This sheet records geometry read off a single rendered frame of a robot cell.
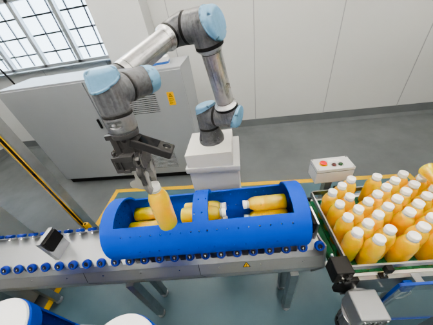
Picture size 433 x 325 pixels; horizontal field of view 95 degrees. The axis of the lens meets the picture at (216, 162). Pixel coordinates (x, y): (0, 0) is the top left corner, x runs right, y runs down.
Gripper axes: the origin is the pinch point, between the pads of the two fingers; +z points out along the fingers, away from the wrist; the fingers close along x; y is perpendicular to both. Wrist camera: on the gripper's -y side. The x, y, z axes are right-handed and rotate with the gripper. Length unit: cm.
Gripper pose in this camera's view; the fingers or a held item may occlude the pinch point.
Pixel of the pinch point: (154, 186)
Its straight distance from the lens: 67.7
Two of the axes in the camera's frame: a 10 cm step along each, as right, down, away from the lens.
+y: -9.9, 1.0, 0.7
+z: 1.2, 8.2, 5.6
